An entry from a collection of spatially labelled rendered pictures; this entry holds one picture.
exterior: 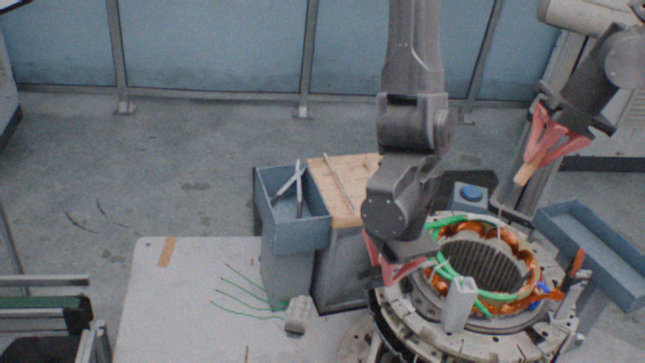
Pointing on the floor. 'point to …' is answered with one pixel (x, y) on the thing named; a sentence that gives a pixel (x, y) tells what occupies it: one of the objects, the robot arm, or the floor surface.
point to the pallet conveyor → (55, 315)
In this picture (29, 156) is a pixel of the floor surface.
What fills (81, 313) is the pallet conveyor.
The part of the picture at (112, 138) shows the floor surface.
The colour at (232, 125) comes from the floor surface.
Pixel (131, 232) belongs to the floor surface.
